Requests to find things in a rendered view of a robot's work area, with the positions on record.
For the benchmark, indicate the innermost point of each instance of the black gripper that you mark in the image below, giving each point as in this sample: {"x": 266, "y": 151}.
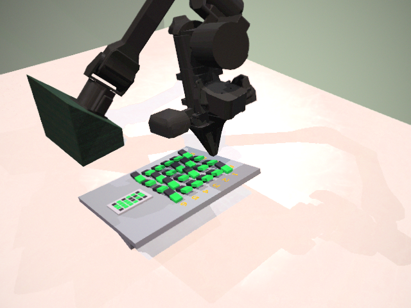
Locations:
{"x": 207, "y": 127}

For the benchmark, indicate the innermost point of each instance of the grey switch panel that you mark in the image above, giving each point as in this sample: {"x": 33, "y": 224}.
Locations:
{"x": 144, "y": 204}

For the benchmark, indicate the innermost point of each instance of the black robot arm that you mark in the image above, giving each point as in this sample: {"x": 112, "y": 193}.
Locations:
{"x": 221, "y": 41}

